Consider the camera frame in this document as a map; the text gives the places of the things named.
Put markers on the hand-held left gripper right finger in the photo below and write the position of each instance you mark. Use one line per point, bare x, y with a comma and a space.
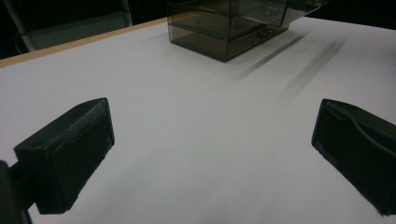
358, 152

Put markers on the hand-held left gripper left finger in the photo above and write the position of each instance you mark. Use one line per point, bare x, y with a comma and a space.
67, 155

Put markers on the smoked clear drawer box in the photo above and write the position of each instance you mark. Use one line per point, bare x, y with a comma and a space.
224, 28

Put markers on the wooden table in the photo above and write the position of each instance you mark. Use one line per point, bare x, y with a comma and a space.
77, 42

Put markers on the white foam board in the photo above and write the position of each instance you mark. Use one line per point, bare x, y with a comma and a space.
199, 133

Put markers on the white metal desk frame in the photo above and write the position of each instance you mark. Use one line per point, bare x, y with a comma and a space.
74, 29

